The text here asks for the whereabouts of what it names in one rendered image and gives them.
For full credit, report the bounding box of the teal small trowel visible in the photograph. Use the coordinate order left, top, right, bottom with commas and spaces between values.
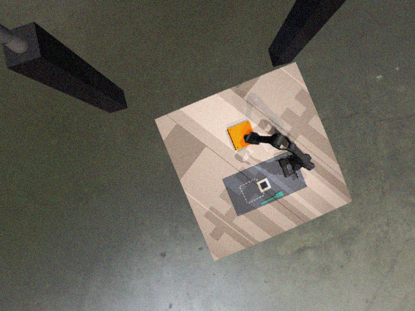
260, 191, 284, 204

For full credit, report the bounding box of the tan square tile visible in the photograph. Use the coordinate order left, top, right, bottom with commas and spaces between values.
257, 178, 271, 192

